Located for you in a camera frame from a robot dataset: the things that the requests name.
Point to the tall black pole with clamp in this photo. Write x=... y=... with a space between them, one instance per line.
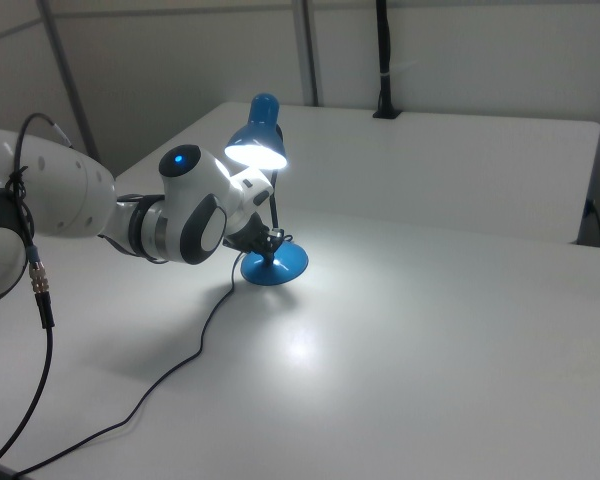
x=385 y=50

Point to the grey metal partition post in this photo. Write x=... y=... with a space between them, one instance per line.
x=70 y=80
x=307 y=50

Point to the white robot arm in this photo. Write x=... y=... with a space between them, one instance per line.
x=190 y=210

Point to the blue desk lamp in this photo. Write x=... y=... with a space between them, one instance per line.
x=276 y=267

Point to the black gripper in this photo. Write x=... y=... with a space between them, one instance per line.
x=247 y=235

